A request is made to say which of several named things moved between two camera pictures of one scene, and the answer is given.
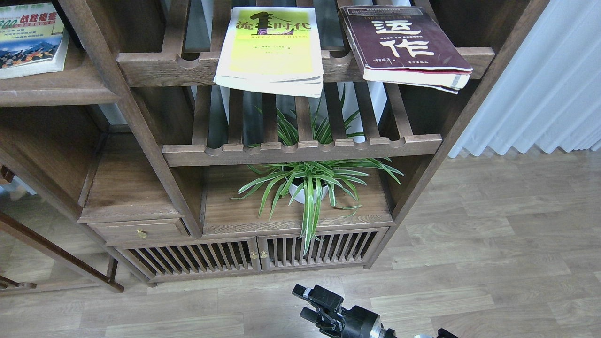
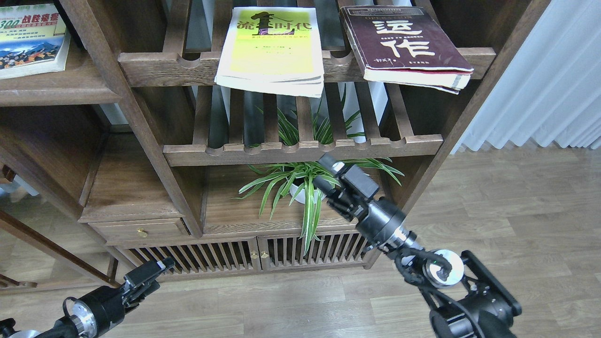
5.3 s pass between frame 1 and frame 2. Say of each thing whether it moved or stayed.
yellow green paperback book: stayed
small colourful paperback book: stayed
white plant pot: stayed
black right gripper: moved
